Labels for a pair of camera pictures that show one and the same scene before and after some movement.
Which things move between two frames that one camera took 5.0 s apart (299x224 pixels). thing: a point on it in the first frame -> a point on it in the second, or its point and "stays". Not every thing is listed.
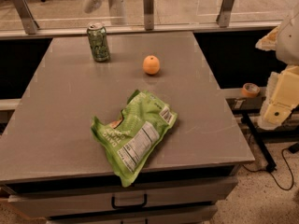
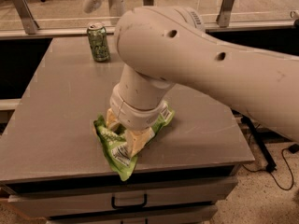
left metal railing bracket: x=24 y=12 stays
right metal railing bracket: x=224 y=14 stays
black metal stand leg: x=271 y=164 stays
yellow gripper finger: x=267 y=43 -> x=110 y=118
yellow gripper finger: x=283 y=96 -> x=135 y=142
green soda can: x=99 y=42 stays
